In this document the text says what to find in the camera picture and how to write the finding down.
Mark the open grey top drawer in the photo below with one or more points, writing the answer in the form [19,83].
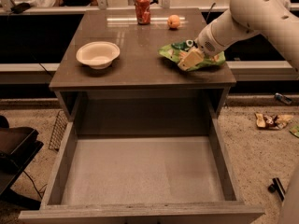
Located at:
[143,159]

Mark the white paper bowl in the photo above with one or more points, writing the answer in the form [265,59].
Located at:
[98,55]

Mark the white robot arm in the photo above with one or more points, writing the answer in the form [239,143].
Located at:
[246,18]

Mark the crumpled yellow snack wrapper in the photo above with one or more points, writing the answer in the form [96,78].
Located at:
[272,122]

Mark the black bar on floor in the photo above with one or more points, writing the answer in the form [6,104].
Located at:
[276,186]

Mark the green packet on floor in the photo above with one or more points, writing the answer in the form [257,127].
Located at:
[294,130]

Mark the grey drawer cabinet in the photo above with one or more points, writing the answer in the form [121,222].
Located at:
[142,53]

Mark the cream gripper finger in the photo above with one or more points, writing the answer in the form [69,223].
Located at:
[189,59]

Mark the wire mesh basket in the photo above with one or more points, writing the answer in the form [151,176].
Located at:
[58,131]

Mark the green rice chip bag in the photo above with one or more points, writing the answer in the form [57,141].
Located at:
[171,52]

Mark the orange soda can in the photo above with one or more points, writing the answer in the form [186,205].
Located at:
[142,11]

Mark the orange fruit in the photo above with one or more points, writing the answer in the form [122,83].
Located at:
[173,22]

